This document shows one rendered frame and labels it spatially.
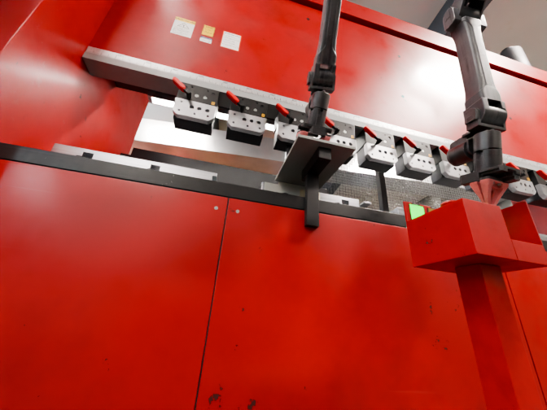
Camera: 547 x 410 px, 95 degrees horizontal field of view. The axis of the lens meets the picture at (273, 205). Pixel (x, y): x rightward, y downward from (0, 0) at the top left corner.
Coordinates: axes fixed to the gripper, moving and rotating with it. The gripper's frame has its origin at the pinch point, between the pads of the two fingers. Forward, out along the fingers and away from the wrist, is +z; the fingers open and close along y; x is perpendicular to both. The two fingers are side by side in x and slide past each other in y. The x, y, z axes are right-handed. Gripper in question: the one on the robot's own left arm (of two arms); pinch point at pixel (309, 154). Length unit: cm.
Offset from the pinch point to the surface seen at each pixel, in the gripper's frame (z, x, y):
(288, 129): -10.8, -20.9, 4.4
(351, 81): -45, -42, -26
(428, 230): 15.2, 30.2, -23.3
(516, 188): -8, -20, -113
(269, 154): -32, -343, -36
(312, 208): 16.6, 9.8, -1.2
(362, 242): 23.9, 11.8, -18.7
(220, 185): 14.9, 6.6, 26.6
